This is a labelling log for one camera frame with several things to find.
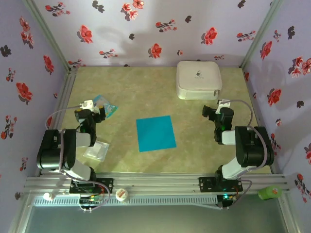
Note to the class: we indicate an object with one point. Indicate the small white bottle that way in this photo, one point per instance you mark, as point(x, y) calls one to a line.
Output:
point(48, 196)

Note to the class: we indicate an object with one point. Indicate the green plastic bottle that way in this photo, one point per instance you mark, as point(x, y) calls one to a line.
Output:
point(268, 193)

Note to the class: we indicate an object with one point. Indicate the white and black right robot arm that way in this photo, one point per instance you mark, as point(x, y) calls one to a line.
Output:
point(229, 137)

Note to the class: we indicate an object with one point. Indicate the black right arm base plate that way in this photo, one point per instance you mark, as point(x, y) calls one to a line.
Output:
point(206, 184)

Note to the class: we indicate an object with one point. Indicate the light blue snack packet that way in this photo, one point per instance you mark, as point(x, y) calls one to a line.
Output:
point(110, 109)

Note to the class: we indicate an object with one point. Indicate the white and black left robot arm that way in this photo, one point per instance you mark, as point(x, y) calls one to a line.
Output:
point(82, 139)

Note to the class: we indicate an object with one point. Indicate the aluminium corner post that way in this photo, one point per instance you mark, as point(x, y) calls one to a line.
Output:
point(46, 34)
point(261, 34)

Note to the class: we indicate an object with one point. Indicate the aluminium side rail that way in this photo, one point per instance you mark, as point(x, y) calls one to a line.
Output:
point(248, 85)
point(63, 97)

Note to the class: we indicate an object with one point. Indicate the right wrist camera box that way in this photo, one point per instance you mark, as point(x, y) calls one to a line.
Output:
point(223, 103)

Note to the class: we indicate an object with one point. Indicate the clear plastic bag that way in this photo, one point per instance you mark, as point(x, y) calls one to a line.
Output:
point(97, 150)

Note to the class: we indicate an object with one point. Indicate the aluminium frame rail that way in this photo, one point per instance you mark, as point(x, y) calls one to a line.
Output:
point(158, 183)

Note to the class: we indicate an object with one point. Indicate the white zippered pouch case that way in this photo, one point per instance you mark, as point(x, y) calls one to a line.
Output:
point(198, 80)

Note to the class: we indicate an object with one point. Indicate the circuit board with lit leds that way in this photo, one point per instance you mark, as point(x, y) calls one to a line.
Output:
point(228, 197)
point(91, 199)

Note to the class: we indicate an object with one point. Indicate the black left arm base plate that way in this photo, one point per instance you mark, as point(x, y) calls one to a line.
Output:
point(108, 184)

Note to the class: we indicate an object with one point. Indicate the blue square paper sheet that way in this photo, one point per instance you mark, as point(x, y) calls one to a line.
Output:
point(155, 133)

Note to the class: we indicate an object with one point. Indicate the aluminium lower frame bar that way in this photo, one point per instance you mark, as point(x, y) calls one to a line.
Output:
point(290, 216)
point(20, 213)

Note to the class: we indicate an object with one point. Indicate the white jar with red label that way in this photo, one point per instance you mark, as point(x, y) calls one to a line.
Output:
point(122, 194)

